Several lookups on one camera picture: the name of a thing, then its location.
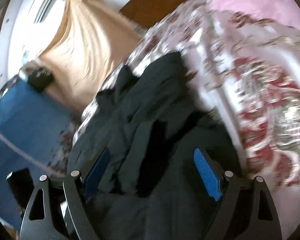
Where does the black padded jacket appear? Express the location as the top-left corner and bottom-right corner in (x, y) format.
(68, 53), (241, 239)

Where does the blue fabric wardrobe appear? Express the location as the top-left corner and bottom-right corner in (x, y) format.
(0, 76), (77, 229)

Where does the black hanging bag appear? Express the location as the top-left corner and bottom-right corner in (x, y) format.
(27, 67), (55, 93)

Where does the floral satin bedspread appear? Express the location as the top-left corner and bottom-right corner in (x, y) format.
(72, 0), (300, 240)

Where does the beige hanging cloth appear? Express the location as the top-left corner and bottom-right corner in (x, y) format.
(38, 0), (141, 112)

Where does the white air conditioner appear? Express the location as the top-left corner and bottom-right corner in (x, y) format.
(7, 0), (65, 61)

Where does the brown wooden headboard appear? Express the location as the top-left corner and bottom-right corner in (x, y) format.
(120, 0), (186, 29)

